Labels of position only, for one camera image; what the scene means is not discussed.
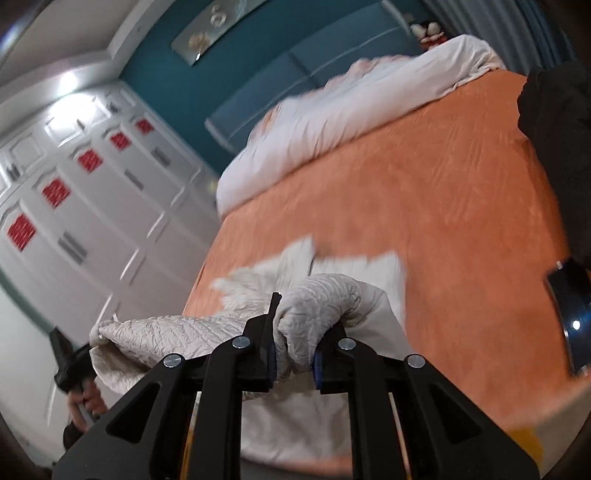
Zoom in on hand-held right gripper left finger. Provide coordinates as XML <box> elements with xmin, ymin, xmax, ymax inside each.
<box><xmin>53</xmin><ymin>292</ymin><xmax>283</xmax><ymax>480</ymax></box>

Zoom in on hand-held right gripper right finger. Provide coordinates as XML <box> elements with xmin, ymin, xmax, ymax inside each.
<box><xmin>313</xmin><ymin>322</ymin><xmax>540</xmax><ymax>480</ymax></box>

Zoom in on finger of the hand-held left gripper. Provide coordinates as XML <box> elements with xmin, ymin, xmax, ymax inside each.
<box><xmin>69</xmin><ymin>342</ymin><xmax>97</xmax><ymax>372</ymax></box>

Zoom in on white quilted bedspread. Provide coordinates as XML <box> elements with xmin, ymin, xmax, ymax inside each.
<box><xmin>88</xmin><ymin>235</ymin><xmax>414</xmax><ymax>467</ymax></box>

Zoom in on person's left hand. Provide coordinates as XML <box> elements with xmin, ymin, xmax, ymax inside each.
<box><xmin>67</xmin><ymin>376</ymin><xmax>110</xmax><ymax>432</ymax></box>

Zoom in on white wardrobe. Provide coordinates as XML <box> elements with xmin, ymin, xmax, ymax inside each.
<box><xmin>0</xmin><ymin>65</ymin><xmax>222</xmax><ymax>337</ymax></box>

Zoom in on orange bedspread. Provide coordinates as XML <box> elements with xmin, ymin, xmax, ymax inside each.
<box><xmin>182</xmin><ymin>68</ymin><xmax>575</xmax><ymax>468</ymax></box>

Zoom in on white duvet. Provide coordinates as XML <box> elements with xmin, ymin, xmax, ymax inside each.
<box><xmin>215</xmin><ymin>34</ymin><xmax>507</xmax><ymax>220</ymax></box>

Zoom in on black smartphone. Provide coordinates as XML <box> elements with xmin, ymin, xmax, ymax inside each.
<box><xmin>544</xmin><ymin>257</ymin><xmax>591</xmax><ymax>380</ymax></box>

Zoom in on blue padded headboard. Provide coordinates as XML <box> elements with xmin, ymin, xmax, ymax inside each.
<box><xmin>204</xmin><ymin>0</ymin><xmax>431</xmax><ymax>161</ymax></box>

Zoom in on dark cloth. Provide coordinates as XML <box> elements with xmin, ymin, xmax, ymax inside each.
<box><xmin>516</xmin><ymin>59</ymin><xmax>591</xmax><ymax>280</ymax></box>

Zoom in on stuffed toys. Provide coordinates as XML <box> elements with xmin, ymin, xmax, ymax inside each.
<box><xmin>409</xmin><ymin>20</ymin><xmax>448</xmax><ymax>52</ymax></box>

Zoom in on blue-grey curtain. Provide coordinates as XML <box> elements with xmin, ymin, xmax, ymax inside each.
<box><xmin>422</xmin><ymin>0</ymin><xmax>583</xmax><ymax>78</ymax></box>

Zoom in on silver framed wall picture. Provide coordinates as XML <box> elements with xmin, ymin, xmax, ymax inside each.
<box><xmin>170</xmin><ymin>0</ymin><xmax>267</xmax><ymax>62</ymax></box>

